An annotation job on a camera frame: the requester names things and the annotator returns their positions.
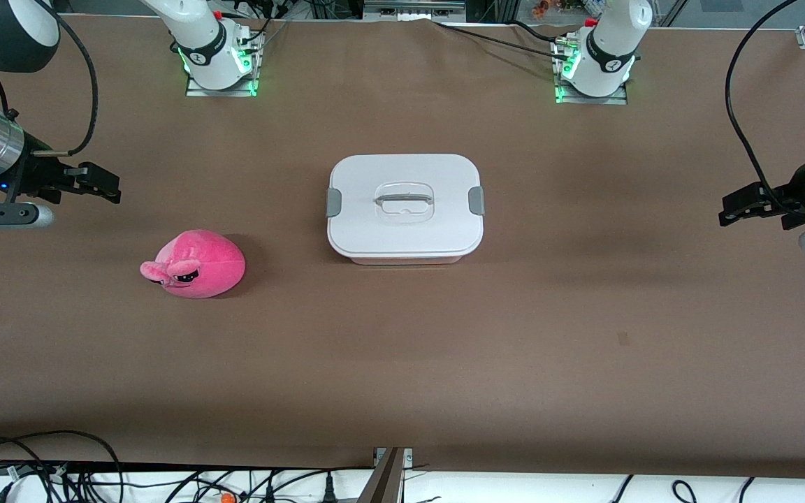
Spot pink plush toy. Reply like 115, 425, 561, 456
140, 229, 247, 300

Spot white box lid grey latches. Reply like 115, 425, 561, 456
326, 154, 486, 257

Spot pale plastic box base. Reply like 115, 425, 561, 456
343, 248, 470, 266

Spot brown table cover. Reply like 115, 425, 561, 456
0, 14, 805, 479

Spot grey metal rack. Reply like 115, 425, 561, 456
363, 0, 466, 22

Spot aluminium table edge profile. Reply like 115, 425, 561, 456
355, 447, 414, 503

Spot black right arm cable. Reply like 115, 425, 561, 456
31, 0, 101, 157

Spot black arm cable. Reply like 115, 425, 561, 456
724, 0, 802, 214
31, 0, 101, 157

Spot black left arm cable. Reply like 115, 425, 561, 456
724, 0, 802, 214

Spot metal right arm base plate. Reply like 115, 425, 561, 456
184, 27, 265, 98

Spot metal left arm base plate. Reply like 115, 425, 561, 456
553, 31, 630, 105

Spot black looped cable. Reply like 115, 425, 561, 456
0, 430, 126, 503

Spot thin black base cable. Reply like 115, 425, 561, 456
433, 20, 571, 58

